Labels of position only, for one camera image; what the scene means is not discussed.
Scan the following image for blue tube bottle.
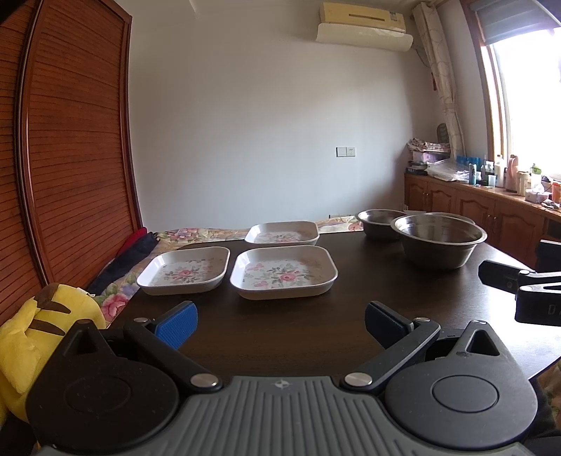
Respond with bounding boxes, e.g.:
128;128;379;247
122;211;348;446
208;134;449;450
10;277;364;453
469;163;477;185

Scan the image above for small steel bowl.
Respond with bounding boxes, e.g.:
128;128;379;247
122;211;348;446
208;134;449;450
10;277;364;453
357;209;405;241

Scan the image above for red and navy pillows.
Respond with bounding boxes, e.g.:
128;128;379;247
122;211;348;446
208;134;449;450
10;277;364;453
86;227;159;295

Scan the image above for large steel bowl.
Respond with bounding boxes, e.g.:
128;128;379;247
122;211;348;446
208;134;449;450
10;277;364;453
391;214;488;270

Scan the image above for floral square plate back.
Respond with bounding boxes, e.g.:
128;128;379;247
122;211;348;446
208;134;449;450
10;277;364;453
244;220;319;247

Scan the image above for patterned curtain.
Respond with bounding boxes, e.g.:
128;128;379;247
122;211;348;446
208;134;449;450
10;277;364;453
413;2;465;159

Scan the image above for wooden low cabinet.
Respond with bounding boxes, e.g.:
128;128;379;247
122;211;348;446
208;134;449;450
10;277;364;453
404;174;560;267

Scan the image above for floral bedspread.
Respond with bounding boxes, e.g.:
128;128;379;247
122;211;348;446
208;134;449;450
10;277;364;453
96;216;362;322

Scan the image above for roller window blind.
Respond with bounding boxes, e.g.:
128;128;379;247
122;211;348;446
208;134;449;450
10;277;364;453
469;0;560;46

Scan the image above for medium steel bowl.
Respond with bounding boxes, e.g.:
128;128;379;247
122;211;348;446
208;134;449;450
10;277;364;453
425;212;476;225

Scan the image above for wall air conditioner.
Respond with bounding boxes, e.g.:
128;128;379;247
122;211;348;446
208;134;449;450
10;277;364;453
316;2;414;52

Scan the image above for wooden louvered wardrobe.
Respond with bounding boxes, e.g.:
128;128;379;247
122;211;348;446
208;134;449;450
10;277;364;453
1;0;142;319

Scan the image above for wall light switch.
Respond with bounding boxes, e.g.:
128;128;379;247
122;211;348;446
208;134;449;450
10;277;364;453
336;146;356;158

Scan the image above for clear plastic bag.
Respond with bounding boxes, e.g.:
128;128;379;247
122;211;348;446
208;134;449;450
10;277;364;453
426;159;469;182

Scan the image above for floral square plate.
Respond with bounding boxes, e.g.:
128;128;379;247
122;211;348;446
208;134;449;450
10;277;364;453
230;245;338;300
244;220;319;247
136;246;230;296

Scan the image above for yellow plush toy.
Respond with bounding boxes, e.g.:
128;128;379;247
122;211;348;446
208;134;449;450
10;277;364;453
0;283;107;423

